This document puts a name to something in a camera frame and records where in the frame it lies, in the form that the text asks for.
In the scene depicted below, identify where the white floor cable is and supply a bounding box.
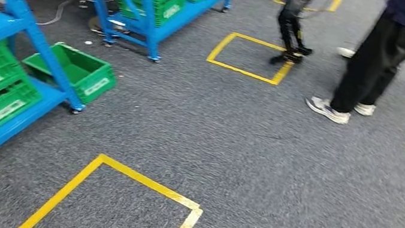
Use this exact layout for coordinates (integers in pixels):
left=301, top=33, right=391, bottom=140
left=37, top=0, right=80, bottom=31

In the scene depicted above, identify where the round chrome stool base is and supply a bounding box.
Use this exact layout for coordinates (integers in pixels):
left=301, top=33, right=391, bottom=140
left=87, top=15, right=134, bottom=41

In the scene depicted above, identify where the black humanoid robot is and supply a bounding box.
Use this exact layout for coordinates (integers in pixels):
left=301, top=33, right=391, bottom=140
left=267, top=0, right=322, bottom=72

